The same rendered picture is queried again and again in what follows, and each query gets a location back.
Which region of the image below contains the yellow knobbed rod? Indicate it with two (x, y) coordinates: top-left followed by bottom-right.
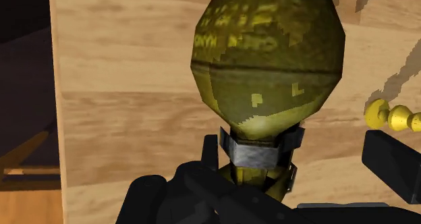
(364, 98), (421, 133)

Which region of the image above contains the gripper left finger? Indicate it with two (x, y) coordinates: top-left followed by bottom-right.
(115, 134), (313, 224)

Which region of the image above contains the olive yellow globe-shaped bottle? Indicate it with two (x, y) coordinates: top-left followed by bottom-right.
(190, 0), (347, 203)

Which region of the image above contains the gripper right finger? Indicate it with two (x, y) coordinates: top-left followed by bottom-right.
(361, 129), (421, 205)

